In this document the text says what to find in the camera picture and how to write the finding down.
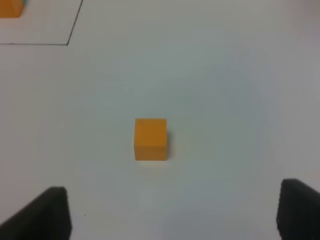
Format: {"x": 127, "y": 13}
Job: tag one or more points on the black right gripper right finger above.
{"x": 298, "y": 212}

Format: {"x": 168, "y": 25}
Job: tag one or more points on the orange template block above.
{"x": 11, "y": 8}

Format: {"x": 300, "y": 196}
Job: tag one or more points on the orange cube block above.
{"x": 150, "y": 139}

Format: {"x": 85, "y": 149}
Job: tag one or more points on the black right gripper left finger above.
{"x": 47, "y": 217}

